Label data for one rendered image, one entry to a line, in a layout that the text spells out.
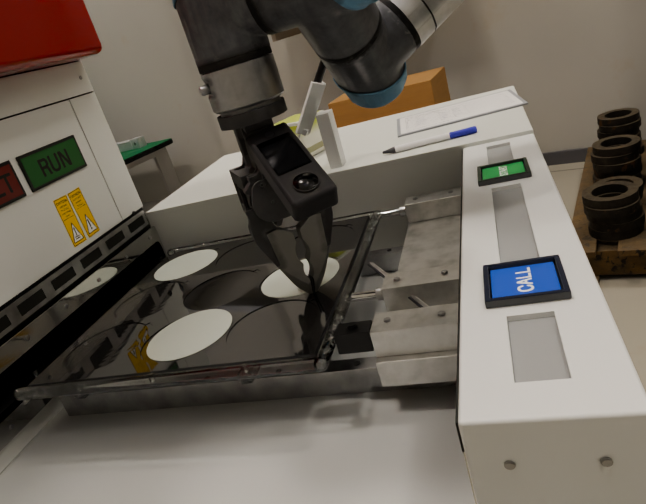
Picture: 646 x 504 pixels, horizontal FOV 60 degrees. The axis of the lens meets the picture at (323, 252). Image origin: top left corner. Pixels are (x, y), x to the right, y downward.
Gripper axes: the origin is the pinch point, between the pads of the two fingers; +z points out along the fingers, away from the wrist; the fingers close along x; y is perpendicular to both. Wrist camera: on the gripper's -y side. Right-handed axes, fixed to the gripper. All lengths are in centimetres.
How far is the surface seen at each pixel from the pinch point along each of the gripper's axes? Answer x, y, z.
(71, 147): 20.1, 33.5, -19.5
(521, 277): -9.5, -24.3, -5.2
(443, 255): -16.4, -0.2, 3.3
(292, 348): 5.8, -8.8, 1.3
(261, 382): 9.3, -3.1, 6.8
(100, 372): 24.4, 3.6, 1.3
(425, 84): -133, 201, 17
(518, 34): -212, 226, 12
